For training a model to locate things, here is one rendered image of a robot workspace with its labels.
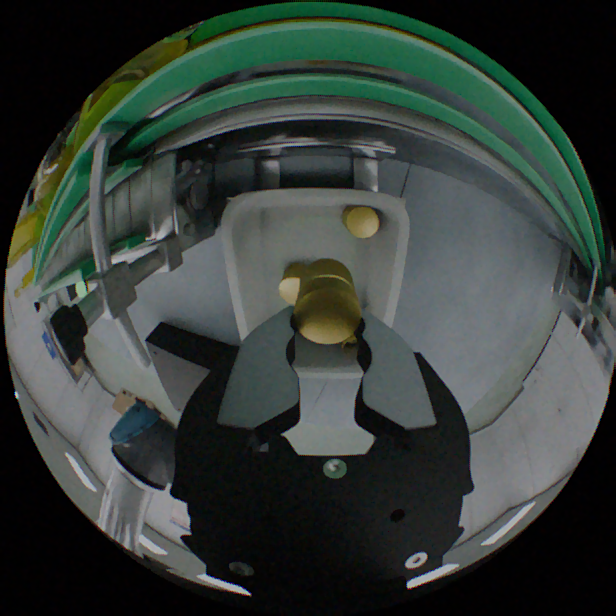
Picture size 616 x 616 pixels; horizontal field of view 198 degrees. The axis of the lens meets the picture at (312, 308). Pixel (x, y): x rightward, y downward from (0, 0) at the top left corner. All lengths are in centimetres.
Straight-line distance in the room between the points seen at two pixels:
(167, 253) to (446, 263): 34
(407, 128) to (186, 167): 17
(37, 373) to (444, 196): 652
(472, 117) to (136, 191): 27
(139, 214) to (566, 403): 388
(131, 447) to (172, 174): 34
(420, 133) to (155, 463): 47
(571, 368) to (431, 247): 343
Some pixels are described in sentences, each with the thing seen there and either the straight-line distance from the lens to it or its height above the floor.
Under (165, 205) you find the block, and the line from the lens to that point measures 18.
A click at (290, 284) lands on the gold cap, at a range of 23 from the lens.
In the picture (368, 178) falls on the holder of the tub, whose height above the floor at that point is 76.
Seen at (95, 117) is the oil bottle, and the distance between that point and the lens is 17.
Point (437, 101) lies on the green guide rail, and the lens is 15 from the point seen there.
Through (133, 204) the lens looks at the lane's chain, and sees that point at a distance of 22.
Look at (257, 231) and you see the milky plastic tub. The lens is 25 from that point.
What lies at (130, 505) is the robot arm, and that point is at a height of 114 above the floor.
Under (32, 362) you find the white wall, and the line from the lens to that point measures 625.
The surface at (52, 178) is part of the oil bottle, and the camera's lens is 25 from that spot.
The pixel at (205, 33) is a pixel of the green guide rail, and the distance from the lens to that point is 18.
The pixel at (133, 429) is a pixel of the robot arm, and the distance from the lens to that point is 34.
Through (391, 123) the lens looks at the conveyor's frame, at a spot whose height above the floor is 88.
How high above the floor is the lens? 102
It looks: 59 degrees down
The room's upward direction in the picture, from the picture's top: 175 degrees counter-clockwise
